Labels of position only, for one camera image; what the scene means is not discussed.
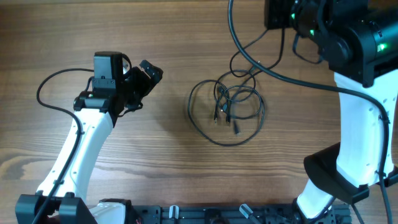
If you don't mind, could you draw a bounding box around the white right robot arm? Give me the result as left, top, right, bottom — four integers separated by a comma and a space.
264, 1, 397, 223

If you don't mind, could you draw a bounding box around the black USB cable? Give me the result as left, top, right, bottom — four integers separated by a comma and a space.
187, 79, 266, 147
213, 27, 286, 125

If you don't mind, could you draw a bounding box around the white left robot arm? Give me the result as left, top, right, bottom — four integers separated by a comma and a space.
15, 51, 164, 223

